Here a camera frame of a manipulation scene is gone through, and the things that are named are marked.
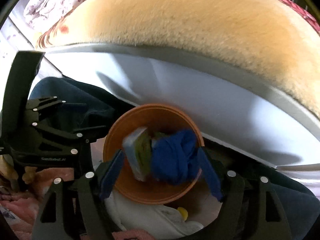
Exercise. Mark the white bed frame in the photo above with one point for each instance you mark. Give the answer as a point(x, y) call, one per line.
point(229, 105)

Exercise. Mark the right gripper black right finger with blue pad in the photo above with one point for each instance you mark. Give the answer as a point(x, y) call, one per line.
point(250, 207)

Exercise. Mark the white slipper yellow detail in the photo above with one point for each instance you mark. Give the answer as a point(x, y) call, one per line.
point(160, 221)

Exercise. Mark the beige floral fleece blanket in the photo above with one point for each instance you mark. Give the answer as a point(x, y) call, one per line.
point(265, 37)

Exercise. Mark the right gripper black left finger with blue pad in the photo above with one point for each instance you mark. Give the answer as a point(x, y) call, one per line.
point(71, 208)

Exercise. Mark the orange plastic trash bin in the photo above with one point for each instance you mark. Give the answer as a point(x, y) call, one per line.
point(161, 120)

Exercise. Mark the blue cloth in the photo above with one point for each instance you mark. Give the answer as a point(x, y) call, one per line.
point(174, 158)

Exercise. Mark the person's left hand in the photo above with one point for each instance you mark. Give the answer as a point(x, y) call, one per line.
point(10, 174)

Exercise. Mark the green striped medicine box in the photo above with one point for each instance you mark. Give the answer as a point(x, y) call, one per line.
point(138, 150)

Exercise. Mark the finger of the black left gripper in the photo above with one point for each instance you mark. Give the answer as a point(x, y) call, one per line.
point(39, 109)
point(48, 140)

